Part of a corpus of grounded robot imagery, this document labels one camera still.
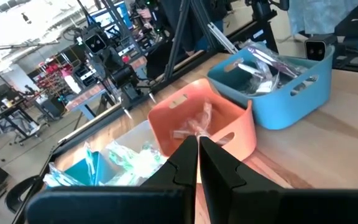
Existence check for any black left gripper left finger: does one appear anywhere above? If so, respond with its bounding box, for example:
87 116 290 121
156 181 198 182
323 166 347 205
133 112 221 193
25 135 198 224

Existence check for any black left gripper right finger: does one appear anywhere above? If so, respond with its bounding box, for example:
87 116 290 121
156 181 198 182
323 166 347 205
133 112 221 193
199 136 358 224

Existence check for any black stand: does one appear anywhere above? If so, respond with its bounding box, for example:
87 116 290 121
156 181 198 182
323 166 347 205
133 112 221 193
244 0 291 54

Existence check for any person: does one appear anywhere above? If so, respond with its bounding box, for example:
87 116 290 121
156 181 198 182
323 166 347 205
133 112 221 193
158 0 231 53

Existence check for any black desk with monitor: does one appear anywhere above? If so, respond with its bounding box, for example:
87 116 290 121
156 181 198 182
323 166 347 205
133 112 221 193
0 83 51 147

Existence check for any blue lit computer monitor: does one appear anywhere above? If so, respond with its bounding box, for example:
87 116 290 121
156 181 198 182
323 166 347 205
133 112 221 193
88 1 134 30

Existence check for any orange plastic bin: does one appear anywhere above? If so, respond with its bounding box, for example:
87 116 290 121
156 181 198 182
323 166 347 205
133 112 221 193
147 78 257 162

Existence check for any light blue fabric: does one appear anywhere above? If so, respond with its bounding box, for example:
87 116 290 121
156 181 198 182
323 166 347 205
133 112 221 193
287 0 358 35

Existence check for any blue plastic bin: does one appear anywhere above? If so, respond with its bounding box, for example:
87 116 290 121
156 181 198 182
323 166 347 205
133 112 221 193
44 151 119 188

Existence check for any grey toothbrush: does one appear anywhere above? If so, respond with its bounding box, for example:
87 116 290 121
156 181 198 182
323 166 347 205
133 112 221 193
244 71 281 96

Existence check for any silver bracket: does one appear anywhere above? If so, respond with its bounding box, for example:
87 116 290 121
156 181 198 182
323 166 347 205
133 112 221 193
208 21 239 55

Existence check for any person's hand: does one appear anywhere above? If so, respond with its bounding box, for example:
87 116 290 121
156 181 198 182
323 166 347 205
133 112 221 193
136 6 154 20

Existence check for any black table-level camera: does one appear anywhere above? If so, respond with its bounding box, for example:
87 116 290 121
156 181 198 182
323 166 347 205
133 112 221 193
304 34 338 62

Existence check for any clear plastic bin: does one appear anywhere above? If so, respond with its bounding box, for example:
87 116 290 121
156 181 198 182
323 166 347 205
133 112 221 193
99 120 169 187

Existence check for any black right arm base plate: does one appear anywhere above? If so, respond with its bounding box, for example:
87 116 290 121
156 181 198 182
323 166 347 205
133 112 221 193
118 83 157 110

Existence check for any red parts shelf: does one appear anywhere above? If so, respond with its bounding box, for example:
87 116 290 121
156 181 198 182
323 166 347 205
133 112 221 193
33 58 76 98

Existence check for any black chair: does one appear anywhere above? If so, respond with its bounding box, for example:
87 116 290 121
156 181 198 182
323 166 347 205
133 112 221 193
333 0 358 71

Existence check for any dark grey plastic bin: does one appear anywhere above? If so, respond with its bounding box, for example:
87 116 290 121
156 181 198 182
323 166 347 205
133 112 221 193
206 43 336 131

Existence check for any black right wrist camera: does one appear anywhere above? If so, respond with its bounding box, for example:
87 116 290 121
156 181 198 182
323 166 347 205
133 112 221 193
83 32 108 54

